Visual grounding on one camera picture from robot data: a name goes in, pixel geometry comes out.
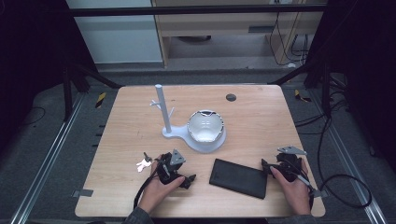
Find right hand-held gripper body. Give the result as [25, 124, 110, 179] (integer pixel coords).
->
[268, 145, 308, 184]

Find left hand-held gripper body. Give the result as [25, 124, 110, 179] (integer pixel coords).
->
[155, 148, 188, 188]

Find silver keys with dark fob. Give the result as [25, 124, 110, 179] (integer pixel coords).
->
[135, 151, 154, 173]

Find black tablet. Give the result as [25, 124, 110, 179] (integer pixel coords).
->
[208, 158, 269, 200]

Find white key stand with tray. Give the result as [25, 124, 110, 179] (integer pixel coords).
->
[149, 83, 228, 154]

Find white bowl with jagged rim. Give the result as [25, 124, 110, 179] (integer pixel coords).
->
[186, 109, 226, 144]

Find person's left hand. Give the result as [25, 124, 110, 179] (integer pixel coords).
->
[137, 154, 187, 216]

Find person's right hand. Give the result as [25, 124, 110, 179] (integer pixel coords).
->
[269, 159, 313, 217]

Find yellow black striped tape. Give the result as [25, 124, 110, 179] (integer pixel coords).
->
[94, 91, 107, 109]
[294, 89, 312, 103]

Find black metal stand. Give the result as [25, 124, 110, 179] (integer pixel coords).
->
[267, 60, 332, 117]
[60, 61, 124, 122]

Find dark curtain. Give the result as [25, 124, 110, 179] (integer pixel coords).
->
[0, 0, 98, 148]
[306, 0, 396, 174]

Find light wooden desk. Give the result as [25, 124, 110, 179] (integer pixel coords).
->
[151, 0, 329, 68]

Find white cabinet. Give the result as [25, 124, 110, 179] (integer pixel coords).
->
[65, 0, 163, 64]

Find black horizontal bar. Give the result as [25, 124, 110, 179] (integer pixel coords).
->
[66, 4, 329, 18]

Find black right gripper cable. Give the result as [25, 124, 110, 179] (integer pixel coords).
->
[292, 172, 316, 210]

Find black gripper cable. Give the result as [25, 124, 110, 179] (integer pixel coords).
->
[133, 158, 163, 210]
[292, 172, 316, 210]

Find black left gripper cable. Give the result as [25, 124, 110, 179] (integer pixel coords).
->
[133, 158, 163, 210]

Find aluminium floor rail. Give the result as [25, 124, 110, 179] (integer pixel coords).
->
[307, 89, 389, 224]
[8, 92, 87, 224]

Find black looped floor cable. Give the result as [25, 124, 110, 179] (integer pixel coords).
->
[317, 115, 374, 209]

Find black hanging cables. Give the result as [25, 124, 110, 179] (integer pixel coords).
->
[268, 11, 310, 67]

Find thin black floor cable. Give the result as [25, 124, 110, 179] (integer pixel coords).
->
[21, 105, 47, 127]

